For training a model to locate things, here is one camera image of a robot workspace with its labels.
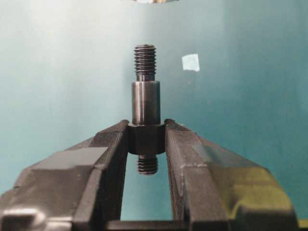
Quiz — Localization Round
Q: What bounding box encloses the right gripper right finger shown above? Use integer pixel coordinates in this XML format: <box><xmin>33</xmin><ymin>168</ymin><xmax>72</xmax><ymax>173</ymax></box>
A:
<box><xmin>165</xmin><ymin>119</ymin><xmax>298</xmax><ymax>231</ymax></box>

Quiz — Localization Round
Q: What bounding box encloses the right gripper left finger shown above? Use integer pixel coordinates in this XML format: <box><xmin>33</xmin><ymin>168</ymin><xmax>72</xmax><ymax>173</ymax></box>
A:
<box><xmin>0</xmin><ymin>120</ymin><xmax>128</xmax><ymax>231</ymax></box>

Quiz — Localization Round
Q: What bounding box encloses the dark metal threaded shaft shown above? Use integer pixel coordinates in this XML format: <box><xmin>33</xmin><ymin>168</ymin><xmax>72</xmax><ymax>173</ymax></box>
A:
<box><xmin>128</xmin><ymin>44</ymin><xmax>165</xmax><ymax>175</ymax></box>

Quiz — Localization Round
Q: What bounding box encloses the middle pale tape square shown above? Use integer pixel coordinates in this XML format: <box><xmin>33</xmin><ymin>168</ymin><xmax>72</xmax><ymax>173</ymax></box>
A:
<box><xmin>181</xmin><ymin>54</ymin><xmax>200</xmax><ymax>72</ymax></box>

